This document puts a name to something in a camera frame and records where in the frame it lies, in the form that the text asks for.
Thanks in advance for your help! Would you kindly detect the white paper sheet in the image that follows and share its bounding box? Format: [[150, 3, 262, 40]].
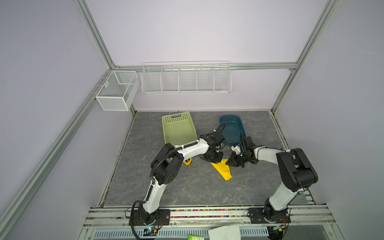
[[208, 226, 241, 240]]

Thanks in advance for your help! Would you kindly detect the small white wire basket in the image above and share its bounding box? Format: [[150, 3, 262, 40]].
[[96, 71, 139, 112]]

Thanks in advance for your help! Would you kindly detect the yellow tape measure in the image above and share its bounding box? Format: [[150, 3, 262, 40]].
[[183, 158, 192, 166]]

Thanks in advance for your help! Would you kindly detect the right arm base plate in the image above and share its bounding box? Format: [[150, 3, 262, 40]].
[[247, 207, 291, 224]]

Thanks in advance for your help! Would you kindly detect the green small object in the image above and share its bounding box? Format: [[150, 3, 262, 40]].
[[188, 235, 205, 240]]

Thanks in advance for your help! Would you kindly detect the light green perforated basket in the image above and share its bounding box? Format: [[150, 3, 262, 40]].
[[162, 112, 198, 146]]

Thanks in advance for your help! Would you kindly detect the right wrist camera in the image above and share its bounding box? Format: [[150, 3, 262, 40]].
[[231, 146, 242, 155]]

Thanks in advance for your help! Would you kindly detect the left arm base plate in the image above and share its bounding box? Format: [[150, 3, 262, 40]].
[[129, 209, 171, 226]]

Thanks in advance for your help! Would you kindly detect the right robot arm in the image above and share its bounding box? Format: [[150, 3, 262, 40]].
[[226, 137, 319, 223]]

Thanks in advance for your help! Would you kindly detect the teal plastic tray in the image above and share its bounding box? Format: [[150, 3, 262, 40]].
[[220, 115, 246, 146]]

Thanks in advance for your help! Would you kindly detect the yellow paper napkin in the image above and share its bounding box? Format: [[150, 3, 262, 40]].
[[211, 159, 232, 181]]

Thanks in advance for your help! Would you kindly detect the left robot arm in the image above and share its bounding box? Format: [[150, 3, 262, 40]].
[[139, 124, 226, 224]]

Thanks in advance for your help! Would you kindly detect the long white wire shelf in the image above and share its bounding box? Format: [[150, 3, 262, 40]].
[[142, 61, 232, 94]]

